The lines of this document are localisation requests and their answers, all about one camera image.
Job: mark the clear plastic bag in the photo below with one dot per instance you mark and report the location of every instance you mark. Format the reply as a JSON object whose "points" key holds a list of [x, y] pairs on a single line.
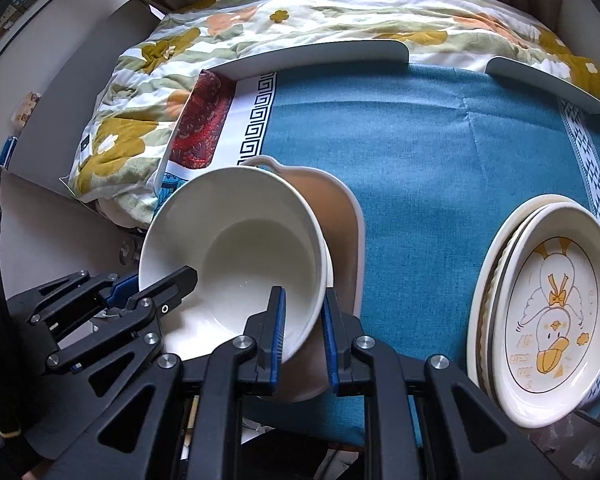
{"points": [[565, 435]]}

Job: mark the cream plate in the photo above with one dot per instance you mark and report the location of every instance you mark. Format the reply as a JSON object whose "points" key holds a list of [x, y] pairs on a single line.
{"points": [[475, 325]]}

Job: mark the framed wall picture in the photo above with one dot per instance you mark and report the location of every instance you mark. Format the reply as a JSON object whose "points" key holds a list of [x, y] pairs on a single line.
{"points": [[20, 10]]}

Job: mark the duck print plate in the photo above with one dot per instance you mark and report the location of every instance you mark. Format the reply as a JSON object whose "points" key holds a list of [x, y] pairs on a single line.
{"points": [[555, 310]]}

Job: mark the floral blanket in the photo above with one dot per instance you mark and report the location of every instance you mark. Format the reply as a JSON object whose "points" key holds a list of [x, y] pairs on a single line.
{"points": [[330, 15]]}

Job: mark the red patterned cloth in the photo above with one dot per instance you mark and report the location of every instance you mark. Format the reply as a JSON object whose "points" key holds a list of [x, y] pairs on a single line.
{"points": [[202, 120]]}

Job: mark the plain white bowl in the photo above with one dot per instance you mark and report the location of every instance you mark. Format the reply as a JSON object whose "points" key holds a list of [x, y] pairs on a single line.
{"points": [[240, 245]]}

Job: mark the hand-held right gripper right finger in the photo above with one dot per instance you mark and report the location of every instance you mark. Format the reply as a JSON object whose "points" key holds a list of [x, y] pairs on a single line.
{"points": [[330, 340]]}

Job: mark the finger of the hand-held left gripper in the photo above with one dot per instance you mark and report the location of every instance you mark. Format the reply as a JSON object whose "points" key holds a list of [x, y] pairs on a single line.
{"points": [[175, 282], [122, 290]]}

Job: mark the teal tablecloth with patterned border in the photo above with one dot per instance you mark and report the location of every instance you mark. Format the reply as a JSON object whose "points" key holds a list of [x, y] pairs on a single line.
{"points": [[420, 160]]}

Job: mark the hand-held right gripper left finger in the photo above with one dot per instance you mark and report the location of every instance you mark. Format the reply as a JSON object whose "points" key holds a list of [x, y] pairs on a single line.
{"points": [[279, 330]]}

